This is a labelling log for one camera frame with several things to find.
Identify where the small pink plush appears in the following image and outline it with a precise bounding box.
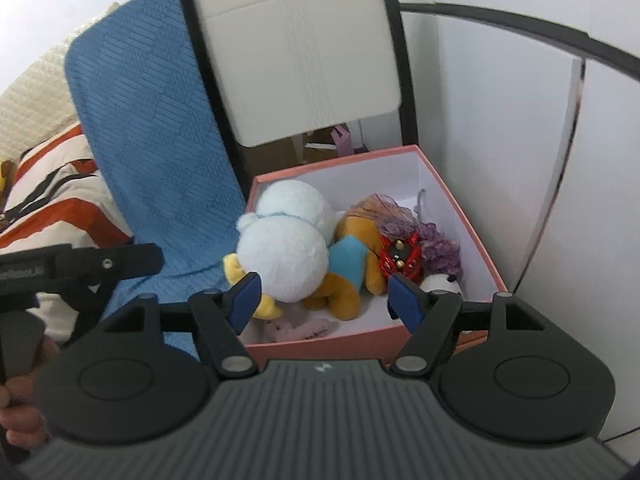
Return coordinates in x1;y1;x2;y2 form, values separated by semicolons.
264;317;342;345

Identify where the person's left hand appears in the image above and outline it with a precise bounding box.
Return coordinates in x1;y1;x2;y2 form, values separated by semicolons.
0;335;57;450

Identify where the pink cardboard box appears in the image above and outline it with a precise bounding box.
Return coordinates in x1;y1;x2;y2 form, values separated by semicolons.
237;144;508;366

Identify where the cream textured blanket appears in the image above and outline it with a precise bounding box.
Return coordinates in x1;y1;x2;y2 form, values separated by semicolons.
0;2;121;161

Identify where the black metal bar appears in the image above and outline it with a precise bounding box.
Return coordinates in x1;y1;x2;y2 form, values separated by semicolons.
400;2;640;83

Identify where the purple gift bag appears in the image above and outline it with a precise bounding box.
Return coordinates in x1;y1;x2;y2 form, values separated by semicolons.
330;124;368;157

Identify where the red toy car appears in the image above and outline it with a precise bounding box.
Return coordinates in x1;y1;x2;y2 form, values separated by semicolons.
377;232;425;281

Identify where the white chair with black frame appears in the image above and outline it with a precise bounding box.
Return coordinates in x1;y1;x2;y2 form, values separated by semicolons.
180;0;421;196

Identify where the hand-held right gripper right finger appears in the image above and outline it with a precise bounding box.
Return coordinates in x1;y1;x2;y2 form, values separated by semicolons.
387;272;546;378

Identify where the orange teddy bear blue shirt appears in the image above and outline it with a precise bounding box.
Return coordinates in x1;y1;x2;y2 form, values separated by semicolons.
302;205;396;322

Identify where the white duck plush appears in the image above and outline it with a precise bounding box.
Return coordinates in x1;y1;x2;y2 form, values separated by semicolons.
222;178;337;321

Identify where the orange white striped pillow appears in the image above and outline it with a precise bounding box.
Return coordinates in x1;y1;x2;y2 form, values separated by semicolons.
0;122;136;346

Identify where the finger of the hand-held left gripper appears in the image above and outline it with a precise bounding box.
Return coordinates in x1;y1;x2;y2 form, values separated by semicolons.
64;242;166;348

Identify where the blue textured blanket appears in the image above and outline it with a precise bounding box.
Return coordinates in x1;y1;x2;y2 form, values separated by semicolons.
65;0;251;361

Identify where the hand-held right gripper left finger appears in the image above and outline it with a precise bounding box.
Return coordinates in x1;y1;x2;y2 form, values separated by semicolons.
102;272;263;378

